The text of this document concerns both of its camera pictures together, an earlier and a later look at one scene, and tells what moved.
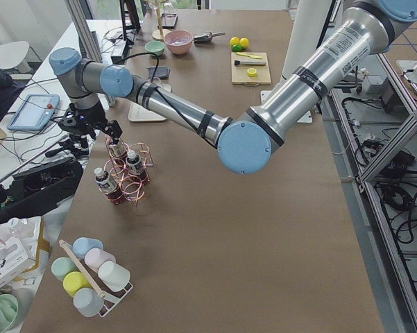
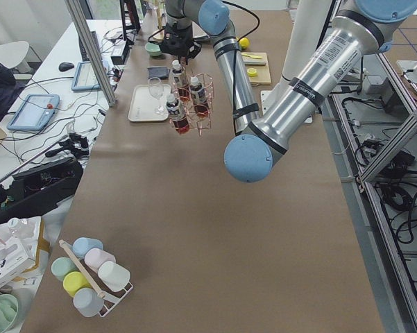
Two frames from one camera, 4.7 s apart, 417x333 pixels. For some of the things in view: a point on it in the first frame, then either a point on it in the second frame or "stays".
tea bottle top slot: (118, 151) -> (178, 82)
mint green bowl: (156, 47) stays
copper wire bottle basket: (126, 170) -> (192, 101)
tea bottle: (134, 163) -> (198, 91)
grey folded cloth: (162, 72) stays
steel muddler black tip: (239, 62) stays
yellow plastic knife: (248, 55) stays
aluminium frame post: (84, 29) stays
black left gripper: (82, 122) -> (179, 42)
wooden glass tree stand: (159, 34) stays
